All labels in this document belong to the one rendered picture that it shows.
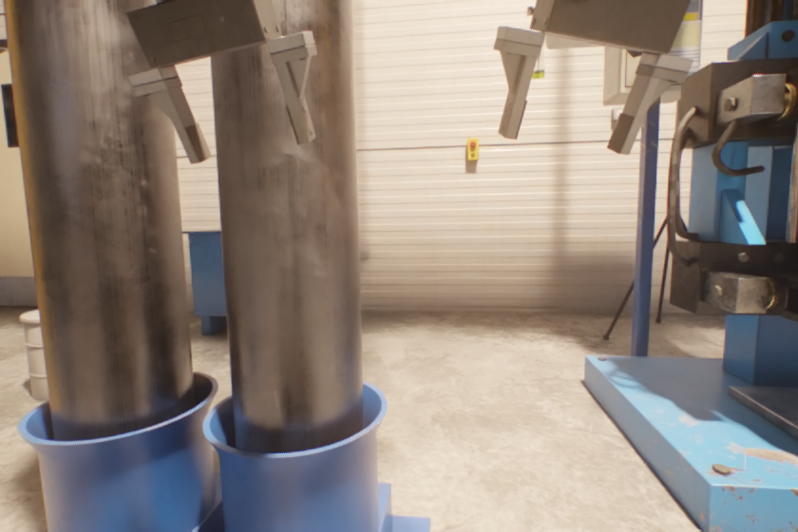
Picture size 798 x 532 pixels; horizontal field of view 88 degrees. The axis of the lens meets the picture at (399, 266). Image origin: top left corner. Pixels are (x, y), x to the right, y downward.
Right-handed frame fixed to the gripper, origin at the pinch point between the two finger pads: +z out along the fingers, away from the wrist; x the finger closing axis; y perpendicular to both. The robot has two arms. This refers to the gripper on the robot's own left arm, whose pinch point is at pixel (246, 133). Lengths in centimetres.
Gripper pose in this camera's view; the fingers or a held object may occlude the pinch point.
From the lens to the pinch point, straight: 51.7
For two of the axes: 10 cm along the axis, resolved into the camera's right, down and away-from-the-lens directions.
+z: 2.0, 8.6, 4.8
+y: 1.2, -5.0, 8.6
